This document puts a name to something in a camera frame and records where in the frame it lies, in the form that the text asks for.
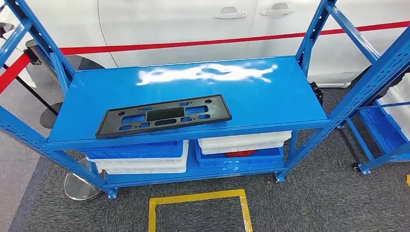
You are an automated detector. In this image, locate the black plastic frame part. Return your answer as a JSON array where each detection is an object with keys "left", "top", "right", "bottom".
[{"left": 95, "top": 93, "right": 233, "bottom": 139}]

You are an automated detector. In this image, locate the blue metal shelf rack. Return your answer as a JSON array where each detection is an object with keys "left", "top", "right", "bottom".
[{"left": 0, "top": 0, "right": 410, "bottom": 200}]

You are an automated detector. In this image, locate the blue wheeled shelf rack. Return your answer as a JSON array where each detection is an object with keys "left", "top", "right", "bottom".
[{"left": 346, "top": 101, "right": 410, "bottom": 175}]

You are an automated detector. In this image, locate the red object in bin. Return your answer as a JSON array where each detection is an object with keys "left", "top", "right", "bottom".
[{"left": 224, "top": 150, "right": 257, "bottom": 158}]

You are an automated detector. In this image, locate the blue plastic bin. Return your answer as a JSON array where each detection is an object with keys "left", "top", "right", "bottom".
[
  {"left": 195, "top": 143, "right": 285, "bottom": 169},
  {"left": 365, "top": 107, "right": 410, "bottom": 154}
]

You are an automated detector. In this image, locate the red barrier belt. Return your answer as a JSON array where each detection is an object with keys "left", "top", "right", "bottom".
[
  {"left": 59, "top": 20, "right": 410, "bottom": 56},
  {"left": 0, "top": 54, "right": 31, "bottom": 94}
]

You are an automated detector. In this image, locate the white car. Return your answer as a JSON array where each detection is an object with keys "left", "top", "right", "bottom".
[{"left": 0, "top": 0, "right": 410, "bottom": 88}]

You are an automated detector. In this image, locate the stanchion with chrome base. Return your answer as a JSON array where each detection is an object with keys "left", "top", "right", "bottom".
[{"left": 24, "top": 40, "right": 108, "bottom": 202}]

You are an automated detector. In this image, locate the stanchion with dark base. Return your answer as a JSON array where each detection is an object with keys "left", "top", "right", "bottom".
[{"left": 0, "top": 22, "right": 63, "bottom": 129}]

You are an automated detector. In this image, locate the white car door handle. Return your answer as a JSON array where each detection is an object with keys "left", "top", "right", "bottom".
[
  {"left": 213, "top": 6, "right": 248, "bottom": 19},
  {"left": 259, "top": 3, "right": 294, "bottom": 16}
]

